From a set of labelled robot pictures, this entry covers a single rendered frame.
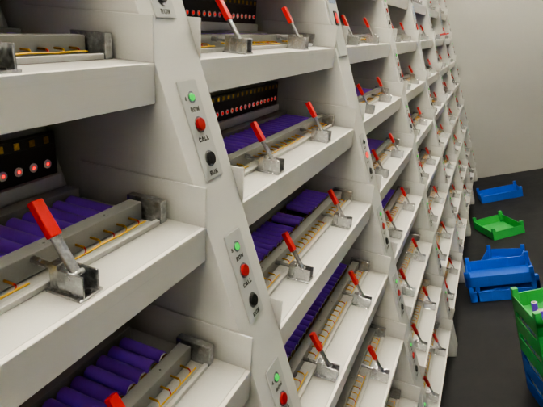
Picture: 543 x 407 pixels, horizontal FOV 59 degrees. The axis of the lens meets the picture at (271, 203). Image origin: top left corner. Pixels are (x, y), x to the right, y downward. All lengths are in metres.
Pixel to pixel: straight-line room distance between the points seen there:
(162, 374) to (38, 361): 0.22
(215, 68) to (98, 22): 0.16
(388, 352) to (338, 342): 0.34
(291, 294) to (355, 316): 0.33
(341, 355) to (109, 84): 0.69
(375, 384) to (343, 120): 0.64
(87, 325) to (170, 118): 0.25
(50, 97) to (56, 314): 0.18
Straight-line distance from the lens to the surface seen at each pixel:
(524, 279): 2.60
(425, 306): 1.93
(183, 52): 0.62
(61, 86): 0.47
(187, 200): 0.58
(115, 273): 0.49
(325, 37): 1.21
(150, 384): 0.60
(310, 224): 1.02
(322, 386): 0.92
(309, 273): 0.83
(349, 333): 1.05
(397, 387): 1.49
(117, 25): 0.60
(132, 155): 0.61
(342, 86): 1.21
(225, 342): 0.64
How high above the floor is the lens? 1.23
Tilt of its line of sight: 12 degrees down
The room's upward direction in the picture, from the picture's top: 16 degrees counter-clockwise
